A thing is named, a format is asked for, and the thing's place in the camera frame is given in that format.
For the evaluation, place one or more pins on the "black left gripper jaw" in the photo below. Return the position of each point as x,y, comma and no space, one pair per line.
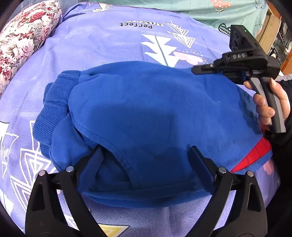
205,69

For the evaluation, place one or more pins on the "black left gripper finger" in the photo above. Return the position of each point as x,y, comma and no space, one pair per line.
44,215
247,216

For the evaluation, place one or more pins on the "blue and red pants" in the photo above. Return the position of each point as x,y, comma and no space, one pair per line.
135,122

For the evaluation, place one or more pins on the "person's right hand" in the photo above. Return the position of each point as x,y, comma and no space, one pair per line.
265,113

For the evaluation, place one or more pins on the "wooden display cabinet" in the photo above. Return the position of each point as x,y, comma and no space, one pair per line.
275,38

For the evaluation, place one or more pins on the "dark navy folded garment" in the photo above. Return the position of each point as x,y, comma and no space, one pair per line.
285,81

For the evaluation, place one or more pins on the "teal heart-print blanket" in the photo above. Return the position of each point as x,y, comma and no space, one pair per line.
216,11

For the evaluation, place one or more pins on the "purple patterned bed sheet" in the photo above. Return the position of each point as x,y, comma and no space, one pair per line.
91,35

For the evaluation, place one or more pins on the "floral pink pillow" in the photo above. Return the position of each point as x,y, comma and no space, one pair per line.
24,35

